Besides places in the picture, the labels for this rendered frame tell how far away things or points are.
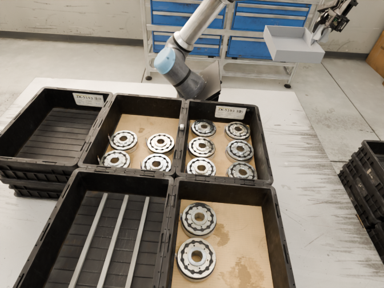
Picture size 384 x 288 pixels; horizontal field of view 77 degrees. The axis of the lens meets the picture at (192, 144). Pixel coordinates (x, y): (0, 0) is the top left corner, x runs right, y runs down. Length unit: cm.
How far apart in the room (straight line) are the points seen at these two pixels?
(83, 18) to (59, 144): 294
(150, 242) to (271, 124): 89
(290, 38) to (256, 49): 146
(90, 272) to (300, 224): 71
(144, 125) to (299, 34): 89
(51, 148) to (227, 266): 74
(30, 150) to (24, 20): 326
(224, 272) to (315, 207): 51
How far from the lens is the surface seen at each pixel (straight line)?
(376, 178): 163
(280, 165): 115
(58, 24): 402
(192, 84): 117
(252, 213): 81
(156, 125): 103
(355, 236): 109
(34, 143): 109
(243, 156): 91
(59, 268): 77
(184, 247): 70
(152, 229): 76
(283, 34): 140
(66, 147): 102
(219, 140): 98
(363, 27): 423
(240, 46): 279
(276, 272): 72
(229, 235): 76
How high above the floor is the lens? 151
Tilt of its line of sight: 46 degrees down
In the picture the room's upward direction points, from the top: 5 degrees clockwise
